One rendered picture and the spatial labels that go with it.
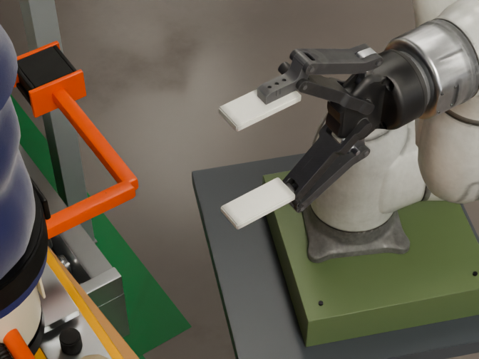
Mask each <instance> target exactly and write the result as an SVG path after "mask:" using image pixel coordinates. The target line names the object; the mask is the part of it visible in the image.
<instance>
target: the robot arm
mask: <svg viewBox="0 0 479 359"><path fill-rule="evenodd" d="M413 10H414V16H415V22H416V28H415V29H413V30H411V31H409V32H406V33H404V34H402V35H400V36H398V37H396V38H394V39H392V40H391V41H390V42H389V43H388V44H387V46H386V48H385V50H384V51H383V52H381V53H379V54H377V52H375V51H374V50H373V49H372V48H371V47H369V46H368V45H367V44H366V43H363V44H361V45H358V46H355V47H353V48H296V49H294V50H293V51H292V52H291V53H290V56H289V58H290V59H291V60H292V63H291V65H290V64H289V63H288V62H286V61H285V62H283V63H281V65H280V66H279V67H278V71H279V72H280V73H281V75H280V76H278V77H276V78H273V79H272V80H269V81H267V82H266V83H263V84H261V85H260V86H259V87H258V88H257V89H256V90H253V91H252V92H250V93H248V94H246V95H243V96H241V97H239V98H237V99H235V100H233V101H231V102H228V103H226V104H224V105H222V106H220V107H219V108H218V109H219V114H220V115H221V116H222V117H223V118H224V119H225V120H226V121H227V122H228V123H229V124H230V125H231V126H232V127H233V128H234V129H235V130H236V131H240V130H242V129H244V128H246V127H248V126H250V125H252V124H254V123H256V122H259V121H260V120H263V119H265V118H267V117H269V116H270V115H273V114H275V113H277V112H279V111H280V110H283V109H285V108H287V107H289V106H291V105H293V104H295V103H298V102H299V101H301V95H300V94H299V93H298V92H297V90H298V91H299V92H300V93H305V94H308V95H312V96H315V97H318V98H322V99H325V100H328V101H327V110H328V112H327V113H326V114H325V116H324V117H323V119H322V120H321V122H320V124H319V126H318V128H317V130H316V133H315V136H314V140H313V143H312V146H311V147H310V149H309V150H308V151H307V152H306V154H305V155H304V156H303V157H302V158H301V159H300V161H298V163H297V164H296V165H295V166H294V168H293V169H292V170H291V171H290V172H289V174H288V175H287V176H286V177H285V178H284V179H283V180H282V181H281V180H280V178H278V177H277V178H275V179H273V180H271V181H270V182H268V183H266V184H263V185H262V186H260V187H258V188H256V189H253V190H252V191H250V192H248V193H246V194H244V195H242V196H241V197H238V198H236V199H234V200H232V201H231V202H229V203H227V204H225V205H223V206H221V212H222V213H223V214H224V215H225V216H226V217H227V219H228V220H229V221H230V222H231V223H232V225H233V226H234V227H235V228H236V229H241V228H242V227H244V226H246V225H248V224H250V223H252V222H254V221H255V220H257V219H259V218H261V217H263V216H265V215H267V214H269V213H271V212H273V211H274V210H276V209H278V208H280V207H283V206H284V205H285V204H290V205H291V206H292V207H293V208H294V210H295V211H296V212H298V213H300V212H302V214H303V218H304V225H305V228H306V232H307V239H308V242H309V247H308V252H307V256H308V259H309V260H310V261H311V262H314V263H321V262H323V261H326V260H329V259H335V258H341V257H348V256H361V255H368V254H381V253H394V254H405V253H406V252H408V250H409V247H410V241H409V239H408V237H407V236H406V234H405V233H404V231H403V228H402V226H401V221H400V218H399V215H398V211H397V210H399V209H401V208H404V207H407V206H408V205H411V204H414V203H416V202H419V201H447V202H452V203H456V204H465V203H469V202H474V201H477V200H479V0H413ZM330 74H351V76H350V77H349V78H348V79H347V80H339V79H336V78H332V77H329V78H326V77H324V76H320V75H330Z"/></svg>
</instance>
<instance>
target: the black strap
mask: <svg viewBox="0 0 479 359"><path fill-rule="evenodd" d="M29 177H30V179H31V183H32V187H33V191H34V199H35V205H36V213H35V220H34V225H33V229H32V232H31V237H30V240H29V244H28V246H27V248H26V251H25V253H24V255H23V256H22V257H21V258H20V259H19V261H18V262H17V263H16V264H15V265H14V266H13V267H12V268H11V269H10V270H9V272H8V273H7V274H6V275H5V276H4V277H3V278H2V279H1V280H0V311H1V310H3V309H5V308H6V307H7V306H9V305H10V304H11V303H13V302H14V301H15V300H16V299H18V298H19V297H20V296H21V295H22V294H23V293H24V292H25V291H26V290H27V288H28V287H29V286H30V285H31V284H32V283H33V281H34V279H35V278H36V277H37V276H38V273H39V271H40V270H41V267H42V266H43V263H44V260H45V258H46V253H47V248H48V231H47V226H46V220H47V219H50V218H51V214H50V210H49V207H48V200H47V198H45V196H44V195H43V193H42V192H41V190H40V189H39V188H38V186H37V185H36V183H35V182H34V181H33V179H32V178H31V176H29Z"/></svg>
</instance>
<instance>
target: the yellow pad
mask: <svg viewBox="0 0 479 359"><path fill-rule="evenodd" d="M50 270H52V271H53V272H54V273H55V275H56V276H57V278H58V280H59V281H60V282H61V284H62V285H63V287H64V288H65V289H66V291H67V292H68V294H69V296H70V297H71V298H72V300H73V302H74V303H75V304H76V305H77V307H78V309H79V313H80V315H79V316H77V317H75V318H73V319H71V320H69V321H67V322H65V323H64V324H62V325H60V326H58V327H56V328H54V329H52V330H50V331H48V332H47V333H44V335H43V339H42V342H41V344H40V346H39V348H38V351H37V352H36V354H35V355H34V357H35V359H81V358H82V357H83V356H85V355H97V354H99V355H102V356H105V357H106V358H109V359H124V358H123V356H122V355H121V354H120V352H119V351H118V349H117V348H116V346H115V345H114V344H113V342H112V340H111V339H110V338H109V336H108V334H107V333H106V332H105V331H104V329H103V327H102V326H101V324H100V323H99V322H98V320H97V319H96V317H95V316H94V315H93V313H92V311H91V310H90V308H89V307H88V306H87V304H86V302H85V301H84V300H83V299H82V297H81V295H80V294H79V292H78V291H77V290H76V288H75V287H74V285H73V284H72V283H71V281H70V279H69V278H68V277H67V275H66V274H65V272H64V271H63V269H62V268H61V266H60V265H59V263H58V262H57V260H56V259H55V258H54V256H53V254H52V253H51V252H50V251H49V249H48V253H47V260H46V265H45V268H44V270H43V274H44V273H46V272H47V271H50Z"/></svg>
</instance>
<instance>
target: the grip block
mask: <svg viewBox="0 0 479 359"><path fill-rule="evenodd" d="M17 63H18V70H17V77H16V82H15V85H14V88H15V87H17V88H18V89H19V91H20V92H21V94H22V95H23V96H24V97H25V99H26V100H27V101H28V103H29V104H30V105H31V108H32V112H33V115H34V117H35V118H37V117H38V116H41V115H43V114H46V113H48V112H50V111H52V110H55V109H57V108H58V106H57V105H56V104H55V103H54V102H53V97H52V93H53V92H54V91H56V90H58V89H61V88H65V89H66V90H67V92H68V93H69V94H70V96H71V97H72V98H73V99H74V100H78V99H80V98H82V97H85V96H86V87H85V82H84V77H83V71H82V70H81V69H80V70H76V69H75V68H74V66H73V65H72V64H71V62H70V61H69V60H68V59H67V57H65V56H64V54H63V53H62V52H61V50H60V46H59V42H58V41H54V42H52V43H49V44H47V45H45V46H42V47H40V48H37V49H35V50H32V51H29V52H28V53H25V54H23V55H20V56H17Z"/></svg>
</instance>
